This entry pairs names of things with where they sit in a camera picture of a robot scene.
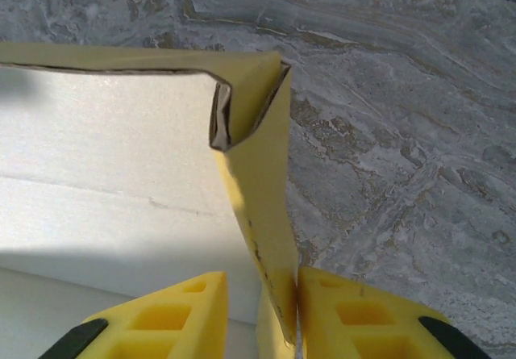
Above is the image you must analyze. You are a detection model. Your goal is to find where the yellow white paper box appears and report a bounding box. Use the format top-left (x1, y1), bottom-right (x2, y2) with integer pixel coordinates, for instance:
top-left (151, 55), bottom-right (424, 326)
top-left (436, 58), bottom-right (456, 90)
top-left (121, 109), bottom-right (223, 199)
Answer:
top-left (0, 42), bottom-right (302, 346)

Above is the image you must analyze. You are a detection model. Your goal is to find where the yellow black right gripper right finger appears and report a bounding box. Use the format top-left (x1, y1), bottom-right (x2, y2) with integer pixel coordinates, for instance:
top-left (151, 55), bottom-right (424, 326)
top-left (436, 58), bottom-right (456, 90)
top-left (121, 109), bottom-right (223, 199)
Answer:
top-left (296, 265), bottom-right (493, 359)

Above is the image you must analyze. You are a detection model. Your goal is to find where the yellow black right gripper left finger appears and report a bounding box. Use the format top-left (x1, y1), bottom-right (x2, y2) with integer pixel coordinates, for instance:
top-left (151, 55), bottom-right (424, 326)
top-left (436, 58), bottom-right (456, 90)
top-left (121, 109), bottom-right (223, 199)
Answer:
top-left (38, 270), bottom-right (229, 359)

